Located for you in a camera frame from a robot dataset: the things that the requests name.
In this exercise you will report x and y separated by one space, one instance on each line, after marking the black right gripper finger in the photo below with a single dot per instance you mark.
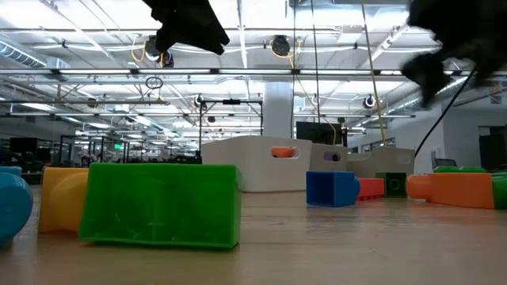
429 75

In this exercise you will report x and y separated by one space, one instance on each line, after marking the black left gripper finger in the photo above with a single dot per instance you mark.
212 39

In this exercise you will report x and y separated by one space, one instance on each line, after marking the small dark green block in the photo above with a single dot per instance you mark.
386 184

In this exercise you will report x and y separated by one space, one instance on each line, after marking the large orange toy block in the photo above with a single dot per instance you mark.
455 190

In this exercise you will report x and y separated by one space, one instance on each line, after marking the red-orange toy block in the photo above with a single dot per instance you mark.
372 188

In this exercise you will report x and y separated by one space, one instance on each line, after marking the large green toy block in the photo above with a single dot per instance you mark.
158 202

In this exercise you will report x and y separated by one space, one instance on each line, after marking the yellow toy block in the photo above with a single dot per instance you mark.
59 202

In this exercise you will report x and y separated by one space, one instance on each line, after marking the light blue toy block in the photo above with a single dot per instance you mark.
14 206

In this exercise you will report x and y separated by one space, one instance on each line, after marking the grey office chair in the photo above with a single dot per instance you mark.
445 162

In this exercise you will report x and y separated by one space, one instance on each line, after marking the white building column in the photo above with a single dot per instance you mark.
277 103

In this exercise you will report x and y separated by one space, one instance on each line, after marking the white plastic storage bin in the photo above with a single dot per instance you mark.
392 162
237 166
317 162

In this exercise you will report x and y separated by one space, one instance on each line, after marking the black monitor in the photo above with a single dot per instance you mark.
317 132

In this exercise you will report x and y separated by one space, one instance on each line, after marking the black metal stand frame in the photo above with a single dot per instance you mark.
231 101

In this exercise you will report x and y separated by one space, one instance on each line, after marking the dark wall screen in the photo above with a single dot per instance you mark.
493 148

